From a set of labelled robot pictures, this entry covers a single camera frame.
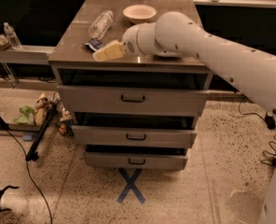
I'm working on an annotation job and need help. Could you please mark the blue rxbar blueberry wrapper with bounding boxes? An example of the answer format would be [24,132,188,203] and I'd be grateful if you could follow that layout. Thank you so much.
[84,38,105,51]

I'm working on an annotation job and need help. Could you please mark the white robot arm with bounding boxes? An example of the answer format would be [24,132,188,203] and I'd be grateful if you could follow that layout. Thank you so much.
[93,11,276,118]

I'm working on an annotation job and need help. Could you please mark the white paper bowl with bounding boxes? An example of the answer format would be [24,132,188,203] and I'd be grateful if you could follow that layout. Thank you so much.
[123,5,157,24]

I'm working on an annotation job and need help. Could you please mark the clear plastic water bottle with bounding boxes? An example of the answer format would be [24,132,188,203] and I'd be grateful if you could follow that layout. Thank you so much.
[89,10,114,40]

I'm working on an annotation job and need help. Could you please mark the top grey drawer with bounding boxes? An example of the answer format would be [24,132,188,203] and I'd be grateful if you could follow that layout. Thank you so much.
[57,85,208,116]

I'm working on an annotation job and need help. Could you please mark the grey drawer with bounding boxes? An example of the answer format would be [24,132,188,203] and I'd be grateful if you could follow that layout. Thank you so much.
[57,85,208,116]
[84,152,187,170]
[73,125,197,149]

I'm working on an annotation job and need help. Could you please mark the grey drawer cabinet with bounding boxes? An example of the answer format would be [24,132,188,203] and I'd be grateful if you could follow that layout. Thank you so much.
[48,0,213,170]

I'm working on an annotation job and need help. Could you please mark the snack packets beside cabinet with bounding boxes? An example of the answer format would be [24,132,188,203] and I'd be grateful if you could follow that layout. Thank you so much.
[51,91,74,136]

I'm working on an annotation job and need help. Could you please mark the middle grey drawer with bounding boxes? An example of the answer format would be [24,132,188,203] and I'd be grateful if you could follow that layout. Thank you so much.
[73,125,197,149]

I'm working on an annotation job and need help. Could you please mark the brown snack bag on floor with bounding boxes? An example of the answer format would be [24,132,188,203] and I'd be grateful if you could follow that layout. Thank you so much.
[34,92,50,126]

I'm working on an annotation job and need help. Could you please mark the small upright water bottle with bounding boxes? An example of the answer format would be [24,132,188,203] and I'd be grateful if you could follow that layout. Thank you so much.
[4,22,22,49]

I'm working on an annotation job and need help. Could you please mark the green bag on floor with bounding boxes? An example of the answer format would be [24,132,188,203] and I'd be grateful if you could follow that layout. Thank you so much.
[14,105,35,125]

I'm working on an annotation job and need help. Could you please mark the bottom grey drawer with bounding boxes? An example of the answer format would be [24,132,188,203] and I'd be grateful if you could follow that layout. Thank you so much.
[84,152,187,170]

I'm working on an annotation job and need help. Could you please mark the blue tape cross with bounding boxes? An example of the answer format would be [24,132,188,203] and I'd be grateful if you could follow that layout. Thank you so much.
[117,168,145,204]

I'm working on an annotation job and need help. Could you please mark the black power adapter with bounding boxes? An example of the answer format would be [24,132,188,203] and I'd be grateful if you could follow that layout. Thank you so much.
[265,113,276,130]

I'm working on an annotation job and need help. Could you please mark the black floor cable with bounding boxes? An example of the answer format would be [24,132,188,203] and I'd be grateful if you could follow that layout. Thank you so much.
[4,128,54,224]

